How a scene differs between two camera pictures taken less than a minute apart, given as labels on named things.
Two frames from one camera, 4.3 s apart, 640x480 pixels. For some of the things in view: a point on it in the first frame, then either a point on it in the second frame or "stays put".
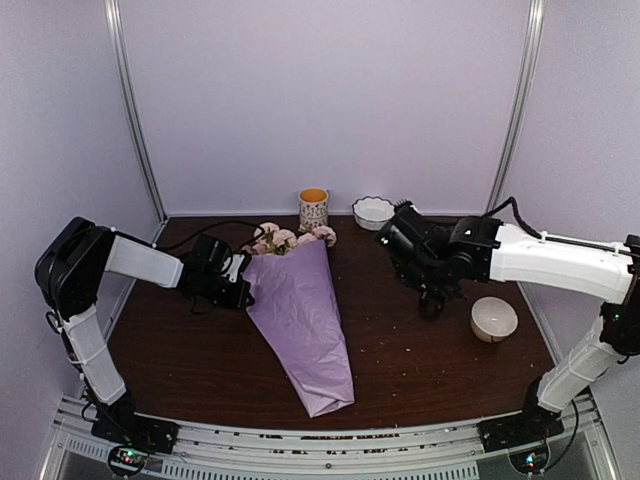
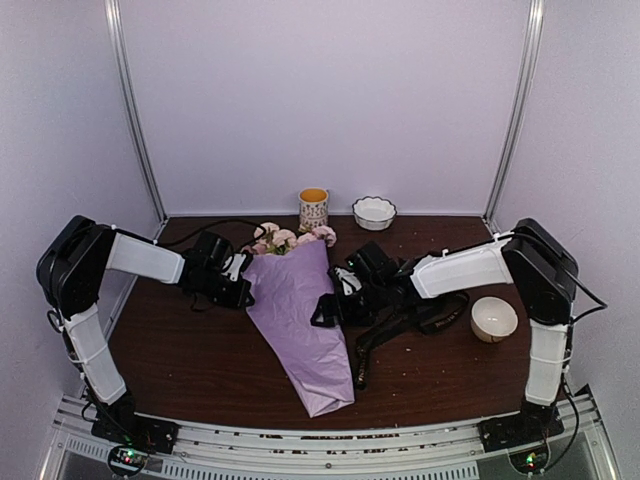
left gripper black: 236,301 stays put
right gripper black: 406,273 -> 326,303
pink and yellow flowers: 275,241 stays put
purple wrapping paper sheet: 296,302 stays put
